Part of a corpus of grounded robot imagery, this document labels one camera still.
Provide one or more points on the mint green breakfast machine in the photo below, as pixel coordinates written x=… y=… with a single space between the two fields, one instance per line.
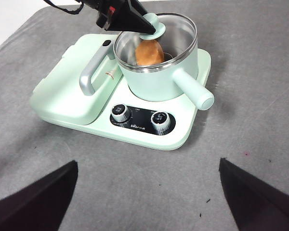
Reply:
x=69 y=96

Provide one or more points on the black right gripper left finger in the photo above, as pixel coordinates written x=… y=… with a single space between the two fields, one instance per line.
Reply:
x=33 y=202

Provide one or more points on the silver control knob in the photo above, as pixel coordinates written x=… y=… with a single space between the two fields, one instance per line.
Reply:
x=120 y=112
x=161 y=121

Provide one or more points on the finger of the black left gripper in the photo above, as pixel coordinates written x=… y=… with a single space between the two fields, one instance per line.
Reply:
x=132 y=21

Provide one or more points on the brown potato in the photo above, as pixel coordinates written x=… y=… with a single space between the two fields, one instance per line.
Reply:
x=150 y=54

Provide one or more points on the glass lid with green knob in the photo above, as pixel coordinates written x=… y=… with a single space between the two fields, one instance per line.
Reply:
x=159 y=27

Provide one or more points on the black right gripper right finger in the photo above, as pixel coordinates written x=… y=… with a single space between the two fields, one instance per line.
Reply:
x=255 y=199

